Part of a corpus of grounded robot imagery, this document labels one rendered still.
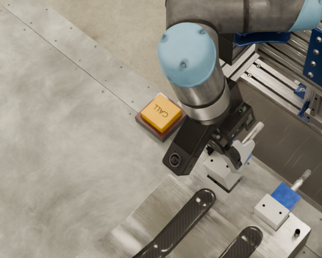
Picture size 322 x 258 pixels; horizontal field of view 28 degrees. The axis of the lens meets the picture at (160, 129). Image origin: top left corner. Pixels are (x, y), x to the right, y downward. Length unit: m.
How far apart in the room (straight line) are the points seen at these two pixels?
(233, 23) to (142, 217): 0.42
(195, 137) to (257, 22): 0.20
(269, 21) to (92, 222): 0.56
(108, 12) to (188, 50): 1.72
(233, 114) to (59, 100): 0.50
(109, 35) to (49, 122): 1.14
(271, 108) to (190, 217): 0.93
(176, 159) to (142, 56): 1.42
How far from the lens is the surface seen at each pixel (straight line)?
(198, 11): 0.90
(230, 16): 0.91
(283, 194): 1.16
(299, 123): 2.02
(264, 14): 0.92
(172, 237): 1.16
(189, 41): 0.85
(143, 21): 2.50
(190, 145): 1.00
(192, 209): 1.17
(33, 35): 1.52
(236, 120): 1.02
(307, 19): 0.93
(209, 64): 0.85
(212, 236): 1.15
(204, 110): 0.92
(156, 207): 1.17
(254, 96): 2.06
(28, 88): 1.44
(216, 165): 1.14
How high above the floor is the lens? 1.98
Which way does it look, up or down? 62 degrees down
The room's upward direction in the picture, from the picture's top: 9 degrees counter-clockwise
